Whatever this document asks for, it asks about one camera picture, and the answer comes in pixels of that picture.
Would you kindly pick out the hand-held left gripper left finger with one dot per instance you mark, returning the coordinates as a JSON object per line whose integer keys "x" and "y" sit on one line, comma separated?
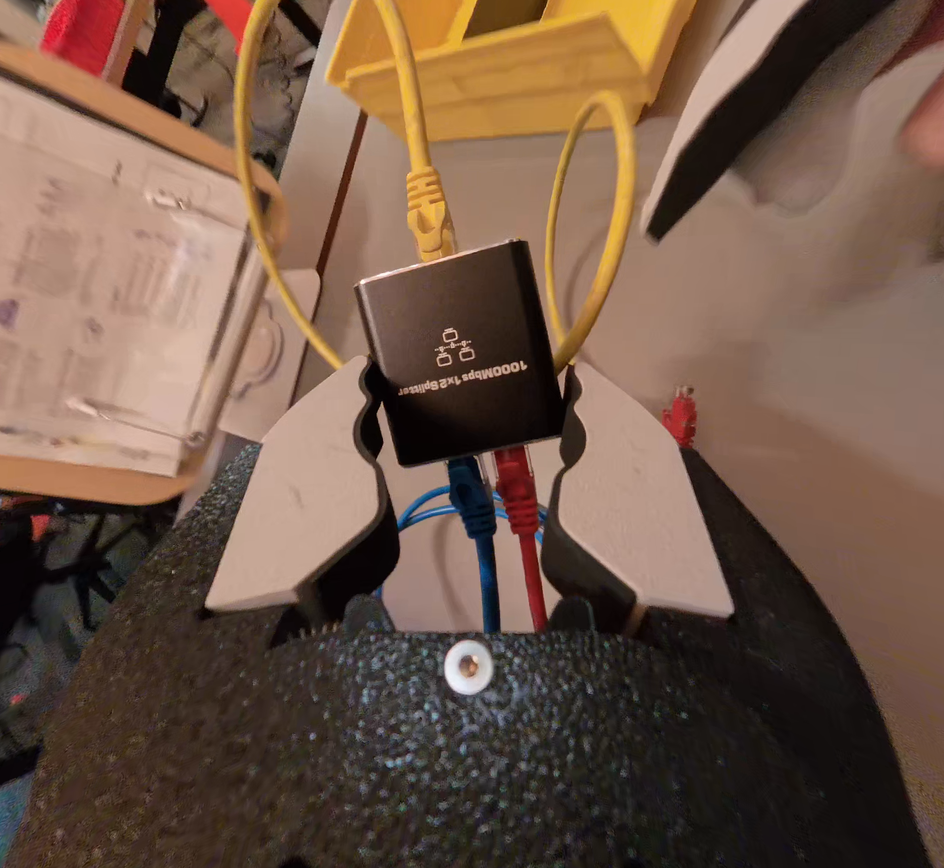
{"x": 310, "y": 484}

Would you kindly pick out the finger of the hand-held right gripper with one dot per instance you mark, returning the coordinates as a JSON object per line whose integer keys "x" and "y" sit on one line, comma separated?
{"x": 708, "y": 131}

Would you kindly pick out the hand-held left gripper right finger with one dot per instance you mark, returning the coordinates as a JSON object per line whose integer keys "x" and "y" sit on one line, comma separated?
{"x": 634, "y": 499}

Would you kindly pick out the black network splitter box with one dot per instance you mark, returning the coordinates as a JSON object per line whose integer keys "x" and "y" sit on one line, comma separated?
{"x": 457, "y": 337}

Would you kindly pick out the yellow plastic bin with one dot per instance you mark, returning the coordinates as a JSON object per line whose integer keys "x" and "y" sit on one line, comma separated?
{"x": 501, "y": 86}

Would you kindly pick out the wooden instruction board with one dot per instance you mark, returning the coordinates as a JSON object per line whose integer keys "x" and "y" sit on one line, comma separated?
{"x": 88, "y": 479}

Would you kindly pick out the printed instruction sheet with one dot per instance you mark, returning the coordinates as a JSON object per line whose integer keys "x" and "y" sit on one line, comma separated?
{"x": 110, "y": 278}

